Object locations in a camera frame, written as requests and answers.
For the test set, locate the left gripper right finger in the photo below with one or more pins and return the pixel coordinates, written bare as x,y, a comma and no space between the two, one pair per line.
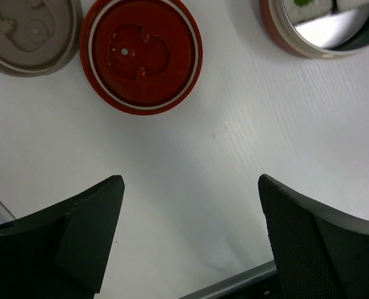
319,251

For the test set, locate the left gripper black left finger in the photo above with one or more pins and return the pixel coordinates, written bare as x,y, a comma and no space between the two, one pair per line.
61,251

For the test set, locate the red round lid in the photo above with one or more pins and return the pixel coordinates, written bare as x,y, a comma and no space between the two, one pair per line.
141,57

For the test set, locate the beige round lid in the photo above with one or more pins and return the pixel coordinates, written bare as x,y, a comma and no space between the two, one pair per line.
38,37

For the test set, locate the near metal round tin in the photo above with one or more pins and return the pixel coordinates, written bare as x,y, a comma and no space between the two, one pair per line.
317,29

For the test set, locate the aluminium mounting rail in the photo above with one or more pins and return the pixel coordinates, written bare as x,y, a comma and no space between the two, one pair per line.
259,282

